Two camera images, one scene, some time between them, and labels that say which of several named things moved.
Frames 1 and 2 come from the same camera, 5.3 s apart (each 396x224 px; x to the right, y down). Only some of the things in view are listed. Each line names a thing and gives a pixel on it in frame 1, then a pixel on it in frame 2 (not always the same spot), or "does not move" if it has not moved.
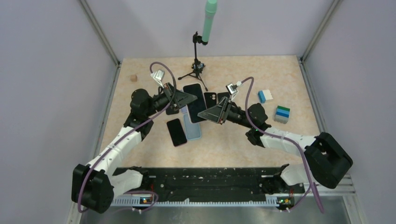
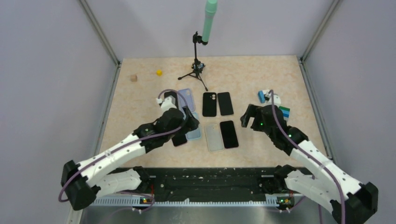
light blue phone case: (192, 130) does not move
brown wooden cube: (133, 78) does not move
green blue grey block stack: (282, 114) does not move
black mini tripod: (197, 66) does not move
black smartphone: (199, 104) to (229, 134)
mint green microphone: (210, 10) does not move
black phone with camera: (210, 99) does not move
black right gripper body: (236, 115) to (259, 125)
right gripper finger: (223, 102) to (251, 112)
